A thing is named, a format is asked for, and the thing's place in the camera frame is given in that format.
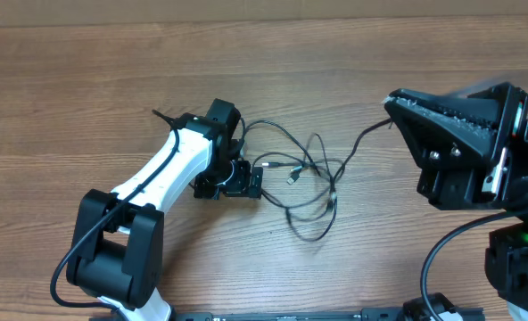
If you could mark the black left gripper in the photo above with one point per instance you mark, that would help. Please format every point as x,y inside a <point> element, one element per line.
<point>240,188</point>

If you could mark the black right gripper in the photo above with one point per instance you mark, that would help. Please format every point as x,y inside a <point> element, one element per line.
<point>509,134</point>

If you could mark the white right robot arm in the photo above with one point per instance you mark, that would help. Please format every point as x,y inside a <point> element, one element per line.
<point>505,263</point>

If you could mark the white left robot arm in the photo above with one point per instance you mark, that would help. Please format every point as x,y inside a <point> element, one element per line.
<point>117,244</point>

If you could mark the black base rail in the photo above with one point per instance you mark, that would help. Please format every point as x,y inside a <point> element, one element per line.
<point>410,311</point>

